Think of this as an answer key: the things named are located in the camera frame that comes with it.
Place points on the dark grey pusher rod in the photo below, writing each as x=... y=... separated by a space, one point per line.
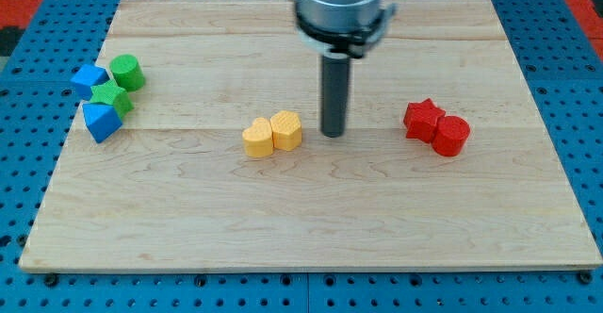
x=334 y=95

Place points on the yellow hexagon block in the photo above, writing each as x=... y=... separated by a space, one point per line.
x=286 y=130

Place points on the yellow heart block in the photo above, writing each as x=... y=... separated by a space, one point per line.
x=257 y=139

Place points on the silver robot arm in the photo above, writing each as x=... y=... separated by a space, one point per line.
x=340 y=31

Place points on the red star block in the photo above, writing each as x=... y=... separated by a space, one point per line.
x=421 y=120

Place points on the red cylinder block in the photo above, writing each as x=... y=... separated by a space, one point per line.
x=450 y=136

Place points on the light wooden board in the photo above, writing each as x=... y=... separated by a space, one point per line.
x=173 y=191

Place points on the green cylinder block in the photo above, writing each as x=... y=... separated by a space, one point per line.
x=127 y=72

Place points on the green star block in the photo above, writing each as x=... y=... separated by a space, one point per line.
x=111 y=94

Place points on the blue triangle block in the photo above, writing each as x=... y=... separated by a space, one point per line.
x=101 y=120

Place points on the blue cube block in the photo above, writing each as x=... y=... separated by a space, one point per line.
x=87 y=76

